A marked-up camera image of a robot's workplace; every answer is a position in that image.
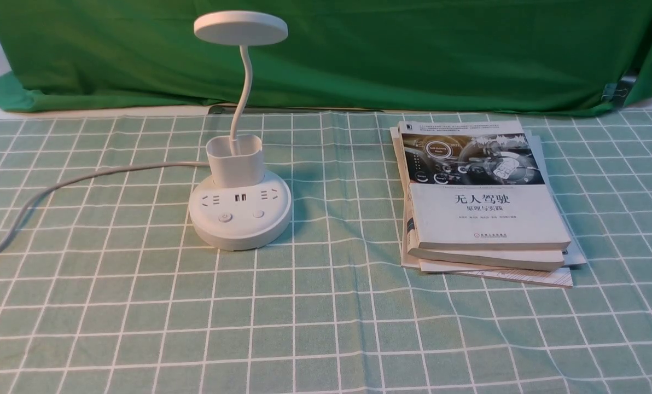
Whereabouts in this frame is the white desk lamp with sockets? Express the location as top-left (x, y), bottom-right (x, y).
top-left (188, 10), bottom-right (293, 251)

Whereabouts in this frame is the green checkered tablecloth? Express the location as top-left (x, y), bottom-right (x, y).
top-left (0, 109), bottom-right (652, 393)

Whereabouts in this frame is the top book autonomous driving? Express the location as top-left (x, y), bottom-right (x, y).
top-left (398, 120), bottom-right (572, 251)

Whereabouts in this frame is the green backdrop cloth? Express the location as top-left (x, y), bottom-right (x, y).
top-left (0, 1), bottom-right (652, 115)

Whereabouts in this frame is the bottom thin book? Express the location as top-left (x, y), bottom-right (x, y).
top-left (400, 130), bottom-right (587, 288)

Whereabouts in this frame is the metal binder clip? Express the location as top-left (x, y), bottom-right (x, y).
top-left (601, 74), bottom-right (638, 109)

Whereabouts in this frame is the white lamp power cable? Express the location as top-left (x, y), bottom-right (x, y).
top-left (0, 161), bottom-right (211, 268)

